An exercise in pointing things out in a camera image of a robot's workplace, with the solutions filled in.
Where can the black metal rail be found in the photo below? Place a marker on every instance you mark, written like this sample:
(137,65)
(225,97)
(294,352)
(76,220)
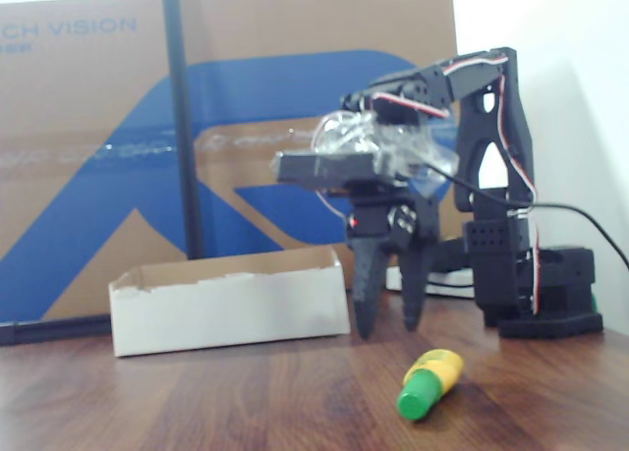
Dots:
(49,329)

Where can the black power adapter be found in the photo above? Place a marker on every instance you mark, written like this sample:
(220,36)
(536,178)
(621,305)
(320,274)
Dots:
(449,254)

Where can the yellow green marker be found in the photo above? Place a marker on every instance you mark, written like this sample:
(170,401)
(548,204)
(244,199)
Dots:
(442,367)

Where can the plastic-wrapped gripper camera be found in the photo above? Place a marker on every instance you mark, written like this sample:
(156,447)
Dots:
(319,168)

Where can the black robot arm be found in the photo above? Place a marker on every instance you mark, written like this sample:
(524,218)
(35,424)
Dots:
(496,274)

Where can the white cardboard box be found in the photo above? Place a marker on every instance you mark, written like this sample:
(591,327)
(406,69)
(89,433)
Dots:
(196,318)

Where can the white power strip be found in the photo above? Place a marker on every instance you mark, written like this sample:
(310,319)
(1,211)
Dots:
(442,284)

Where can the black metal pole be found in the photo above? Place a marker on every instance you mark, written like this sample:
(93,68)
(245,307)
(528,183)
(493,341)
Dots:
(182,127)

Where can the large brown blue-printed carton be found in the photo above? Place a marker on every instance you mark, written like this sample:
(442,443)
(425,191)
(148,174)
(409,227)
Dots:
(74,102)

